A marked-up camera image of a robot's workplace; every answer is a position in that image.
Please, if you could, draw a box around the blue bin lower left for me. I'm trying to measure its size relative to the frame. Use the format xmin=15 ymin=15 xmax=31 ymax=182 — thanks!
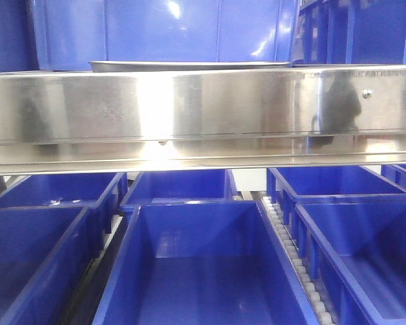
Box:
xmin=0 ymin=207 xmax=93 ymax=324

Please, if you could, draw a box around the blue bin upper right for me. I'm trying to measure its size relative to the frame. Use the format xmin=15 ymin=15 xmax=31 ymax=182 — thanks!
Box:
xmin=292 ymin=1 xmax=406 ymax=64

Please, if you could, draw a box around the stainless steel shelf front rail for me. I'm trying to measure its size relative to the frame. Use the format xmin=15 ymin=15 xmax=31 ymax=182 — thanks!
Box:
xmin=0 ymin=65 xmax=406 ymax=175

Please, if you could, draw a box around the lower white roller track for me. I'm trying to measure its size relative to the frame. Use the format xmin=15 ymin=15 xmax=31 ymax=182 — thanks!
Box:
xmin=261 ymin=196 xmax=334 ymax=325

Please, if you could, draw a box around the blue bin lower centre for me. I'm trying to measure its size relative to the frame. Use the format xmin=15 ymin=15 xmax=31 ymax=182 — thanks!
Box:
xmin=93 ymin=201 xmax=317 ymax=324

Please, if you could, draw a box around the blue bin rear left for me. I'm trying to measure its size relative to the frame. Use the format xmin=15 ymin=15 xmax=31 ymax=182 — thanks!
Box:
xmin=0 ymin=173 xmax=128 ymax=234

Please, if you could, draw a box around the blue bin lower right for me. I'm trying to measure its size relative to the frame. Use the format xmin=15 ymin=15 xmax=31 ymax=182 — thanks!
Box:
xmin=295 ymin=202 xmax=406 ymax=324

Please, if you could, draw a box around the silver metal tray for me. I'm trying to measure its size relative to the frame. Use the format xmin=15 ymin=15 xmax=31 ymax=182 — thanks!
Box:
xmin=89 ymin=61 xmax=291 ymax=72

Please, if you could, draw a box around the blue bin rear right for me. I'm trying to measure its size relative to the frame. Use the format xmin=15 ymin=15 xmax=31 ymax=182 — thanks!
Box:
xmin=267 ymin=166 xmax=406 ymax=225

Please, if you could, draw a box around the large blue bin left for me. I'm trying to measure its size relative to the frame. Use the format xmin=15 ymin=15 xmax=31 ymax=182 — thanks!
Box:
xmin=30 ymin=1 xmax=300 ymax=71

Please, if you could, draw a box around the blue bin rear centre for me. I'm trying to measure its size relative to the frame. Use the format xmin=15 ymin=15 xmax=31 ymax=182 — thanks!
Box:
xmin=120 ymin=169 xmax=239 ymax=213

